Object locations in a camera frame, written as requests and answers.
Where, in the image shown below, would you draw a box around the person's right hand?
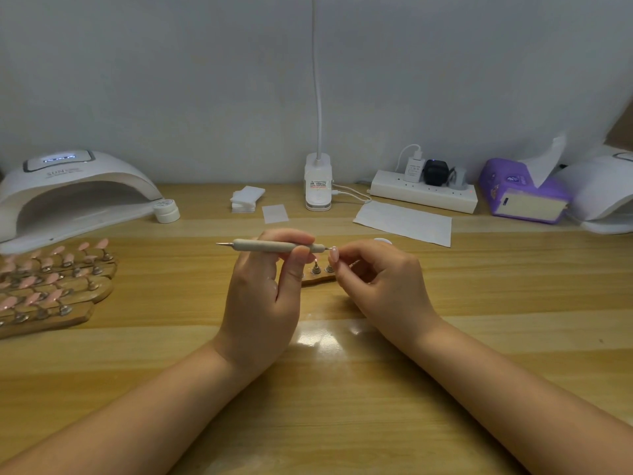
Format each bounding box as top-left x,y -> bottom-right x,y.
331,238 -> 444,344

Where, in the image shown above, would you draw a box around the person's left hand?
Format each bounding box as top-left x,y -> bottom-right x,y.
212,228 -> 318,377

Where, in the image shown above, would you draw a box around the grey dotting pen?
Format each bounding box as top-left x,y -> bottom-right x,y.
216,239 -> 332,256

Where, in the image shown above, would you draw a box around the wooden nail holder strip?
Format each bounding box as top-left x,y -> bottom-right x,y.
299,262 -> 340,287

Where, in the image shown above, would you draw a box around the wooden stands with pink nails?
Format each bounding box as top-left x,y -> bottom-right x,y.
0,238 -> 118,340

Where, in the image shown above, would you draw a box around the white nail lamp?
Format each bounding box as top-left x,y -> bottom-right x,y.
556,144 -> 633,234
0,149 -> 162,256

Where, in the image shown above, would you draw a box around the person's right forearm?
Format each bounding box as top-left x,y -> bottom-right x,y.
410,311 -> 633,475

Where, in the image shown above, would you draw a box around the person's left forearm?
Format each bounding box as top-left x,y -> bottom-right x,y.
0,341 -> 263,475

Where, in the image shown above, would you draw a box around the white desk lamp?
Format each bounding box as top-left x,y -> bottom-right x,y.
303,0 -> 334,210

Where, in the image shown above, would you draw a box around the white paper sheet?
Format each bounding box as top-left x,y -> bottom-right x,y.
353,199 -> 453,247

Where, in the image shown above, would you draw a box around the small white paper square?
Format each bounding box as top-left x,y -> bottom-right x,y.
261,203 -> 290,224

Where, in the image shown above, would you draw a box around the white power strip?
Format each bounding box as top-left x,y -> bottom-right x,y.
371,170 -> 479,214

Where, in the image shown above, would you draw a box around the stack of white cotton pads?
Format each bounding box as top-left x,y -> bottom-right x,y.
230,185 -> 266,214

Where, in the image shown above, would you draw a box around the white charger plug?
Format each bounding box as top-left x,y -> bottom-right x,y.
404,155 -> 427,182

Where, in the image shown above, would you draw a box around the black plug adapter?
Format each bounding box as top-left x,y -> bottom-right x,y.
422,159 -> 451,187

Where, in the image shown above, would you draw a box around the small closed white jar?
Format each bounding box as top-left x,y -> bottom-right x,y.
153,199 -> 181,224

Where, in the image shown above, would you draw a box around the purple tissue box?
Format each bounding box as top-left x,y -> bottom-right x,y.
479,158 -> 572,224

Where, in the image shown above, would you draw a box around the white tissue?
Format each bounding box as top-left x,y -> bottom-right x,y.
521,132 -> 568,189

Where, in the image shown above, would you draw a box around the brown wooden board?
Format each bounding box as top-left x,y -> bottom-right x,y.
605,98 -> 633,149

